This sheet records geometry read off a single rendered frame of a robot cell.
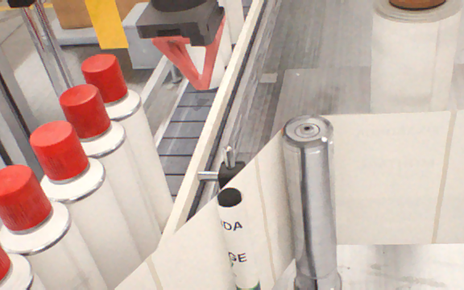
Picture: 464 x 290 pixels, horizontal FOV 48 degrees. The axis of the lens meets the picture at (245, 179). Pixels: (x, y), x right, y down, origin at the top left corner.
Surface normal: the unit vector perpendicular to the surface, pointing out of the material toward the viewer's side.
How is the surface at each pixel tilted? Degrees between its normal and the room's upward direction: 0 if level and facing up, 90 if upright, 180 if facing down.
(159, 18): 1
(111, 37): 90
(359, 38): 0
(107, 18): 90
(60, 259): 90
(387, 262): 0
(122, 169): 90
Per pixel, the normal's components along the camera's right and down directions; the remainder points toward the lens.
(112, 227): 0.80, 0.31
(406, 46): -0.42, 0.65
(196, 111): -0.14, -0.75
